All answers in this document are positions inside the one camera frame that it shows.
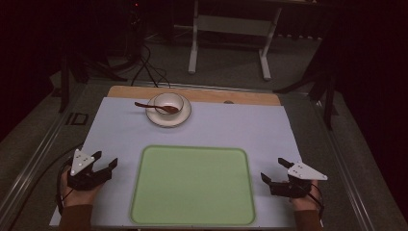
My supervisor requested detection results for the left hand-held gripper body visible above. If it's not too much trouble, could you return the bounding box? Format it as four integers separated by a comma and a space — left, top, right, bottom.
66, 148, 114, 192

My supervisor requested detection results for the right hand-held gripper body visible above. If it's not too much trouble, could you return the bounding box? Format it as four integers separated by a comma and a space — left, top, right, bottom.
269, 161, 329, 199

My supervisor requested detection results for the person's right hand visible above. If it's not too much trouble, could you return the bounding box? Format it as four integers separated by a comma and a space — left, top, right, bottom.
290, 179, 319, 212

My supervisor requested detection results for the person's left hand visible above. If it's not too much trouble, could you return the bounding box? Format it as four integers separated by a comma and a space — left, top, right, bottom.
61, 168, 104, 208

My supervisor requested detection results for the white table mat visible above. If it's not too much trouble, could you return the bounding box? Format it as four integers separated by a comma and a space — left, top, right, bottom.
49, 96, 302, 229

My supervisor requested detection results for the white plate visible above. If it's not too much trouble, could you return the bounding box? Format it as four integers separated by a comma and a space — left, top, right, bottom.
145, 92, 192, 128

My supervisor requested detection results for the brown wooden spoon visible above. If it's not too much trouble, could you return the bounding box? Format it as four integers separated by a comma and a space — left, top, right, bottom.
134, 101, 180, 115

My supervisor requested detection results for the green tray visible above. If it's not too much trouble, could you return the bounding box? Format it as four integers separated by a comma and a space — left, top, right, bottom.
129, 144, 257, 226

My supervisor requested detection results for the white bowl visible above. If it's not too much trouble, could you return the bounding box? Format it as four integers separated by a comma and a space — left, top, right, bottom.
154, 92, 185, 116

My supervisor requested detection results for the black stand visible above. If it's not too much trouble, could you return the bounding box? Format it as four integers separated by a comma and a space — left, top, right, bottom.
51, 41, 129, 114
272, 18, 340, 131

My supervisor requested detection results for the white metal stand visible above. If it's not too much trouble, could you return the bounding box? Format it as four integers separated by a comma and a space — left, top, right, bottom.
188, 0, 283, 82

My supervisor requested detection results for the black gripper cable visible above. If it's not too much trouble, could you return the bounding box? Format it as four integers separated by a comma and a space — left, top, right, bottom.
309, 182, 325, 225
8, 142, 85, 231

